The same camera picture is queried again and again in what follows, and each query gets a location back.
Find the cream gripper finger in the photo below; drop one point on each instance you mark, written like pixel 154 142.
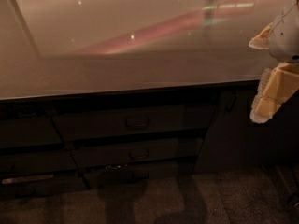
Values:
pixel 275 88
pixel 261 40

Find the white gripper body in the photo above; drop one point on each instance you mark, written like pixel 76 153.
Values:
pixel 286 36

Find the dark top drawer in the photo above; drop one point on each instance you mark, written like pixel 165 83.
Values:
pixel 153 119

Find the dark middle drawer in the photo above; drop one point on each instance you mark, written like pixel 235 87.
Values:
pixel 152 150

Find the dark left cabinet drawers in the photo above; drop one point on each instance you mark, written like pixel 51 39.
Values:
pixel 35 161

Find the top drawer handle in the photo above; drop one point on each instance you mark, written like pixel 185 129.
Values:
pixel 136 123

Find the drawer handle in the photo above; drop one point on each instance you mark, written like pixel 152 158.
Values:
pixel 139 154
pixel 136 123

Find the middle drawer handle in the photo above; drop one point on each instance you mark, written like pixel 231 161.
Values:
pixel 139 154

